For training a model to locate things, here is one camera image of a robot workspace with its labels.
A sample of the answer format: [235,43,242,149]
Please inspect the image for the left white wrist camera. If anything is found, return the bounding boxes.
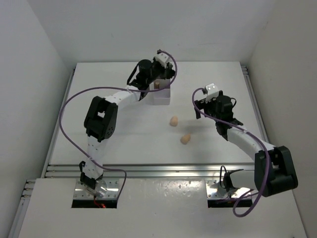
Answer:
[154,50,170,68]

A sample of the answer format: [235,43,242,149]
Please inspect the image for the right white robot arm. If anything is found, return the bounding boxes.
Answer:
[194,95,298,197]

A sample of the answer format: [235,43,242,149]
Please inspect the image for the lower beige makeup sponge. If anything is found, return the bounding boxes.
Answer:
[180,133,191,145]

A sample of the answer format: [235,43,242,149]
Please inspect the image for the purple cable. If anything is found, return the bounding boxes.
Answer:
[192,87,271,217]
[59,50,178,199]

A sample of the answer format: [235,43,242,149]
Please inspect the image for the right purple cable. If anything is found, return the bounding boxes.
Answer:
[192,87,271,217]

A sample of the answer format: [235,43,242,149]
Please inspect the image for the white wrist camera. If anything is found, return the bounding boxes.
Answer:
[203,83,220,103]
[154,50,170,68]

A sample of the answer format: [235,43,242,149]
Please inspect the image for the white three-compartment organizer box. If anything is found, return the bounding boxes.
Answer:
[148,79,171,106]

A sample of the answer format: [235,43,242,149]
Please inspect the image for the rose gold lipstick tube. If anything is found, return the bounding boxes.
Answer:
[154,81,159,89]

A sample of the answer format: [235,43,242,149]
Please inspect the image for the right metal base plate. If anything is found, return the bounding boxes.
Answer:
[205,179,250,200]

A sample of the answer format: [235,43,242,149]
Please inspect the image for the metal base plate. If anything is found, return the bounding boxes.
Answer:
[205,179,250,200]
[73,179,119,200]

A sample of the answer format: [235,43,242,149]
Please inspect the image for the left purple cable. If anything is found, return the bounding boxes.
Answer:
[59,50,178,199]

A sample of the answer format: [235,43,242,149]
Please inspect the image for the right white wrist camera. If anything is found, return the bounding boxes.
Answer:
[203,83,220,103]

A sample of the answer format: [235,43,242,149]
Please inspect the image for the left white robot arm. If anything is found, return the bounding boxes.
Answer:
[79,54,175,193]

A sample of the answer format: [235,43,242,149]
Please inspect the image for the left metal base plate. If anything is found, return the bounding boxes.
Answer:
[73,179,119,200]

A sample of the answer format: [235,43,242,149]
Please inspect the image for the upper beige makeup sponge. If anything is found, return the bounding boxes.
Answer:
[169,116,178,126]

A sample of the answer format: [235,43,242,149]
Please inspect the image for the beige makeup sponge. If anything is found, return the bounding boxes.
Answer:
[169,116,178,126]
[180,133,191,145]

